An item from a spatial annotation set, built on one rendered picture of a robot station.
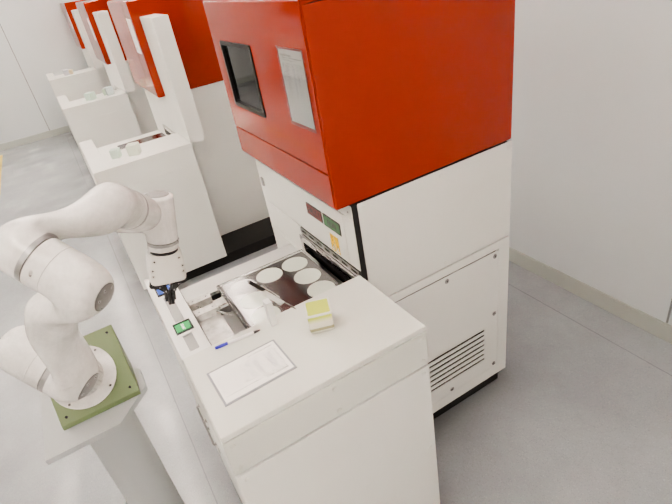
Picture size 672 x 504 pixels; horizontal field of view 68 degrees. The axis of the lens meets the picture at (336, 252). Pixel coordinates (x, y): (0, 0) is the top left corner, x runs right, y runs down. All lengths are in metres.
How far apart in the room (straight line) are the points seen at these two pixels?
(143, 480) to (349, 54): 1.52
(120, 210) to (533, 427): 1.96
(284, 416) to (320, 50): 0.95
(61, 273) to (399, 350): 0.87
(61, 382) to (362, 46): 1.12
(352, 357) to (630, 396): 1.60
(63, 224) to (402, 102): 0.99
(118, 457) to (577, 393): 1.94
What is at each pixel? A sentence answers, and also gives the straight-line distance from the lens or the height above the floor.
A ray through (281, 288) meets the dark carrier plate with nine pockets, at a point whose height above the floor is 0.90.
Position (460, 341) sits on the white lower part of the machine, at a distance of 2.21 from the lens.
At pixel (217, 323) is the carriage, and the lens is 1.77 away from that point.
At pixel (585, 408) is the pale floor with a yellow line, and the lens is 2.58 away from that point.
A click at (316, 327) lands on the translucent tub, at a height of 0.99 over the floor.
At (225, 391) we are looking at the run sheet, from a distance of 1.39.
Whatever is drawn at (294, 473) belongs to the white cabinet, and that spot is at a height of 0.71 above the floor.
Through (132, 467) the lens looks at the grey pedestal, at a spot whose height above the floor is 0.56.
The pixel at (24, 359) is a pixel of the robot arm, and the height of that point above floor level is 1.23.
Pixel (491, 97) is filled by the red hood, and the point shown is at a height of 1.40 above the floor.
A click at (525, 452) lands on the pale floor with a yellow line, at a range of 2.38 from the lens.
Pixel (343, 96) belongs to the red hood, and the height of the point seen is 1.55.
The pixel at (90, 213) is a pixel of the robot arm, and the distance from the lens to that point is 1.03.
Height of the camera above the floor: 1.91
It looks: 31 degrees down
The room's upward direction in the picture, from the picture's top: 10 degrees counter-clockwise
